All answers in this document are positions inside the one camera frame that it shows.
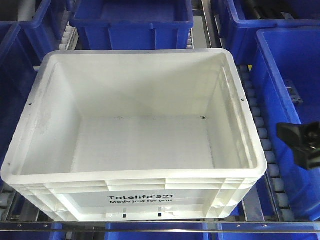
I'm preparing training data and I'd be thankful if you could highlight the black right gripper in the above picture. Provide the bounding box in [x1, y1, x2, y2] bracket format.
[276, 121, 320, 171]

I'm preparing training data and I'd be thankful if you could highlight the white plastic Totelife tote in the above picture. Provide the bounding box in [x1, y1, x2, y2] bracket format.
[1, 48, 267, 222]

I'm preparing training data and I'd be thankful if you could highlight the blue bin right destination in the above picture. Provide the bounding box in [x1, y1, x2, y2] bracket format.
[250, 26, 320, 221]

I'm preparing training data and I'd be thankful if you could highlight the blue bin destination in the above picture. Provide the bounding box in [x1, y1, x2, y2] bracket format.
[250, 26, 320, 221]
[0, 21, 42, 191]

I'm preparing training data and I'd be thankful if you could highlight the blue bin back right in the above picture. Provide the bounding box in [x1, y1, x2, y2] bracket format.
[217, 0, 320, 65]

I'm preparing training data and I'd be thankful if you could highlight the blue bin below destination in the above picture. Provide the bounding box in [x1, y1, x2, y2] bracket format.
[104, 222, 213, 240]

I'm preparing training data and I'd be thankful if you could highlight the blue bin back centre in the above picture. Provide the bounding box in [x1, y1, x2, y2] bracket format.
[69, 0, 194, 50]

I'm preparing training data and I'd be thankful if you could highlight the blue bin back left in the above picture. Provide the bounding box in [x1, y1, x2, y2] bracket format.
[17, 0, 76, 61]

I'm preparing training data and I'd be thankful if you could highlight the blue bin left destination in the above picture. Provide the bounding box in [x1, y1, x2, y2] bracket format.
[0, 21, 42, 191]

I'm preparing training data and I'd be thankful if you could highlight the destination right roller track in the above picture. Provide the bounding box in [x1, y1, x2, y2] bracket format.
[237, 65, 295, 222]

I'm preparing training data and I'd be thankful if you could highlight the destination shelf front rail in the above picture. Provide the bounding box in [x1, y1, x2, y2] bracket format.
[0, 221, 320, 234]

